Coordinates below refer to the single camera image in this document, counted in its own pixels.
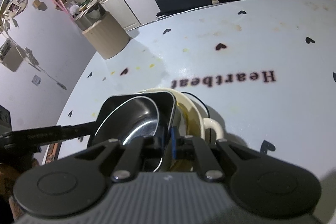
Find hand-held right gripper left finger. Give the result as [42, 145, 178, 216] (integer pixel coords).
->
[75, 135, 165, 183]

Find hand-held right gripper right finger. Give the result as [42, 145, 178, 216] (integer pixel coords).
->
[170, 128, 265, 183]

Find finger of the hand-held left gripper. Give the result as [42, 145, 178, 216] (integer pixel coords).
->
[11, 121, 99, 149]

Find round steel bowl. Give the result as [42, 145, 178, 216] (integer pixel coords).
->
[93, 97, 160, 146]

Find cream two-handled bowl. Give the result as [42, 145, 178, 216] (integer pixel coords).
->
[135, 87, 225, 172]

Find rectangular steel container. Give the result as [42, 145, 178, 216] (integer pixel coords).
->
[87, 91, 177, 173]

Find person's left hand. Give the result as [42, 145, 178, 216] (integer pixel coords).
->
[0, 163, 22, 180]

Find orange patterned object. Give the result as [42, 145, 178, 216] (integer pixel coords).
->
[44, 142, 62, 165]

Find beige ribbed bin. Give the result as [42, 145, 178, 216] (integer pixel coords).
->
[81, 12, 130, 60]

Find steel pot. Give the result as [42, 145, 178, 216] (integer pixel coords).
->
[74, 0, 108, 31]

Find pink ribbon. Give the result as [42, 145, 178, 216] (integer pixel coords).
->
[39, 0, 75, 20]

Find white kitchen cabinets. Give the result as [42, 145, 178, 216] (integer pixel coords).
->
[98, 0, 143, 30]

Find wall photo decoration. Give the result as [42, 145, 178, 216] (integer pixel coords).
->
[0, 0, 67, 90]

